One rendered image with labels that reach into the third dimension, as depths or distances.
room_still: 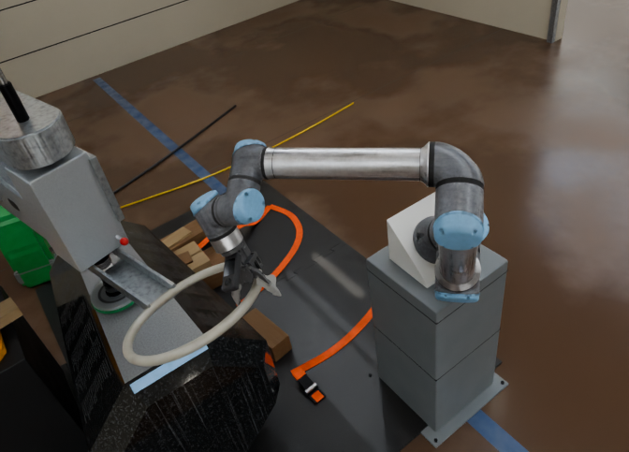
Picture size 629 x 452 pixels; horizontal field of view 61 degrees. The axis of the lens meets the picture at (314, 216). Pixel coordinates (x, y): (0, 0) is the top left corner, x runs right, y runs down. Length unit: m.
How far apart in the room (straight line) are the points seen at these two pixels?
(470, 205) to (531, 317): 1.92
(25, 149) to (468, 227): 1.36
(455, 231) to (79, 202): 1.33
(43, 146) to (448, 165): 1.26
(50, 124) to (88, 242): 0.47
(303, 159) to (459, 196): 0.41
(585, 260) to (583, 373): 0.81
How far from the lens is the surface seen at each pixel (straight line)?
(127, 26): 7.29
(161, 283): 2.03
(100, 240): 2.15
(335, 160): 1.39
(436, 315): 2.03
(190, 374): 2.15
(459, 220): 1.28
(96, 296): 2.44
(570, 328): 3.17
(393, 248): 2.14
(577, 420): 2.85
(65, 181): 2.01
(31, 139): 1.90
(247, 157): 1.46
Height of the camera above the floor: 2.39
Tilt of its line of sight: 39 degrees down
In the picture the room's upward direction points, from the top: 10 degrees counter-clockwise
